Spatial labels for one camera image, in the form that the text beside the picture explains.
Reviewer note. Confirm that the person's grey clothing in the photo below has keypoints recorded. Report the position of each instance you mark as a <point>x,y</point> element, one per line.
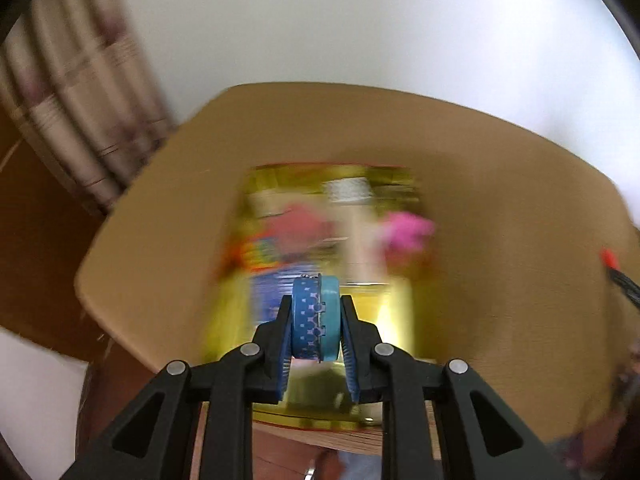
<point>345,466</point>

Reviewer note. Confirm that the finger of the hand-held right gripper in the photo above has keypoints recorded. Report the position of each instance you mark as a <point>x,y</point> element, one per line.
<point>626,287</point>

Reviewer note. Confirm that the white sheet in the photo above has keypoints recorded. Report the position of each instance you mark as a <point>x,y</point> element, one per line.
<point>35,390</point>

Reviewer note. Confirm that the blue patterned tape roll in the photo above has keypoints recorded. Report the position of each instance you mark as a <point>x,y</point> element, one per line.
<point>315,320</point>

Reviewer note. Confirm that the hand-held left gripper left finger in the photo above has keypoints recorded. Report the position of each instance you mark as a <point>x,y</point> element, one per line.
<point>285,360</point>

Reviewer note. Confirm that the yellow printed box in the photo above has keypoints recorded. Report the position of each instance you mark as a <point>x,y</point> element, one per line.
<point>310,200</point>

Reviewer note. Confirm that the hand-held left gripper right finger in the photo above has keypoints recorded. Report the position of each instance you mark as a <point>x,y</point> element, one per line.
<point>349,360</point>

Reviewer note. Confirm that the striped curtain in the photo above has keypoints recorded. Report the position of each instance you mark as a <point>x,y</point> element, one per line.
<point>75,110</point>

